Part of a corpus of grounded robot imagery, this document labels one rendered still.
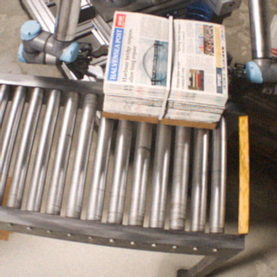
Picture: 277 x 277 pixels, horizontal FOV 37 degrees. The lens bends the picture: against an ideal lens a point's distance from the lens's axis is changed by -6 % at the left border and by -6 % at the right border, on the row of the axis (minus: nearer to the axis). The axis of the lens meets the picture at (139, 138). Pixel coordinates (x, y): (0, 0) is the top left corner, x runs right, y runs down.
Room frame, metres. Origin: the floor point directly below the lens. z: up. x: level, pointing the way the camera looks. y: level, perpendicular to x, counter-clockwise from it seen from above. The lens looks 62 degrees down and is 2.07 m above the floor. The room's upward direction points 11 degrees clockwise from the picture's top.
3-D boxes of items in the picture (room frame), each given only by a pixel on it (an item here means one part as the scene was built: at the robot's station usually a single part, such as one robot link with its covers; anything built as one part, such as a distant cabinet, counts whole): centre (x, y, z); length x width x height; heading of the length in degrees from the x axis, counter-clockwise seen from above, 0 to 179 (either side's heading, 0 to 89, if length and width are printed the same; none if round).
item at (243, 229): (0.61, -0.36, 0.81); 0.43 x 0.03 x 0.02; 4
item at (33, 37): (0.92, 0.42, 0.93); 0.11 x 0.08 x 0.11; 75
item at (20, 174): (0.57, 0.37, 0.77); 0.47 x 0.05 x 0.05; 4
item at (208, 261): (0.37, -0.36, 0.34); 0.06 x 0.06 x 0.68; 4
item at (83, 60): (0.93, 0.28, 0.83); 0.12 x 0.08 x 0.09; 94
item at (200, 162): (0.61, -0.22, 0.77); 0.47 x 0.05 x 0.05; 4
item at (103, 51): (0.99, 0.19, 0.83); 0.09 x 0.03 x 0.06; 122
